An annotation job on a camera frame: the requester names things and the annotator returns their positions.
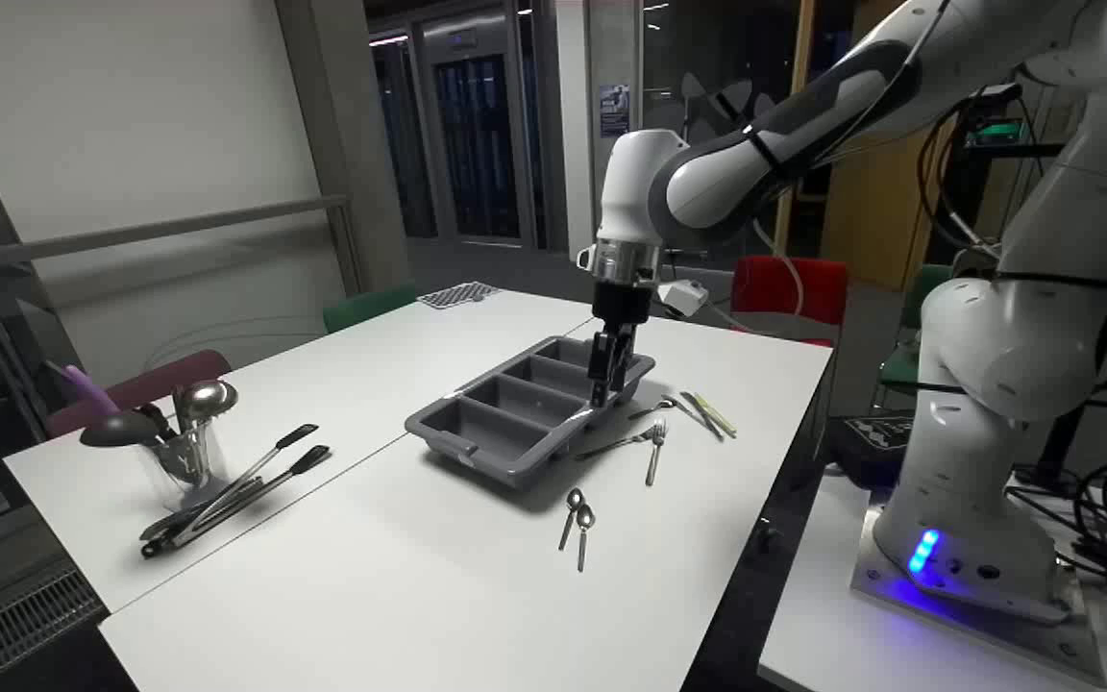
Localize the green chair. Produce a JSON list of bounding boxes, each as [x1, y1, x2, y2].
[[317, 278, 422, 340], [876, 261, 957, 404]]

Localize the black tripod stand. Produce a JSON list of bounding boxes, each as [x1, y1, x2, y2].
[[1031, 377, 1107, 497]]

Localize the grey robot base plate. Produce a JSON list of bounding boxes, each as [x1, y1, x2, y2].
[[850, 499, 1107, 687]]

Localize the metal floor grille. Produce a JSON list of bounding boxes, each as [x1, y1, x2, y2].
[[0, 560, 107, 692]]

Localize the checkerboard calibration sheet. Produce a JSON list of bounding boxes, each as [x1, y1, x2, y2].
[[420, 278, 503, 313]]

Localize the grey plastic cutlery tray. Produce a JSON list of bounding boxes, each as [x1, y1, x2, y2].
[[399, 333, 659, 491]]

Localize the black ladle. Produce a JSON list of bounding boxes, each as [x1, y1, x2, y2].
[[74, 404, 180, 454]]

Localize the silver ladle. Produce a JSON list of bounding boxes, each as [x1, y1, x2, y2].
[[169, 377, 244, 447]]

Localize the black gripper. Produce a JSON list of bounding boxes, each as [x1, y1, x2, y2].
[[589, 278, 655, 411]]

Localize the purple kitchen utensil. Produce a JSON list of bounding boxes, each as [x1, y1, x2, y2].
[[40, 356, 129, 428]]

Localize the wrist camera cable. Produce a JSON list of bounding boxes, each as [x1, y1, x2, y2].
[[704, 214, 812, 323]]

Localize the bright red chair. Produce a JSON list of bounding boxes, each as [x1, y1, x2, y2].
[[727, 251, 851, 351]]

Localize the grey metal handrail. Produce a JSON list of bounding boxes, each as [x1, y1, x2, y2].
[[0, 194, 352, 286]]

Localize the yellow-green plastic knife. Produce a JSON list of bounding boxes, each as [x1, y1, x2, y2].
[[687, 388, 740, 441]]

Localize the dark red chair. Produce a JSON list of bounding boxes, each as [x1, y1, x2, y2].
[[40, 346, 239, 441]]

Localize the black control box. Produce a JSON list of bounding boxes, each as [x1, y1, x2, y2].
[[826, 409, 918, 491]]

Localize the black-tipped metal tongs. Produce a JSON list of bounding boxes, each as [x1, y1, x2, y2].
[[135, 420, 338, 565]]

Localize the white plastic knife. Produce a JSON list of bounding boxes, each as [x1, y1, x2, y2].
[[672, 388, 727, 447]]

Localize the wall poster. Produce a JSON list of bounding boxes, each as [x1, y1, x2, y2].
[[596, 81, 635, 142]]

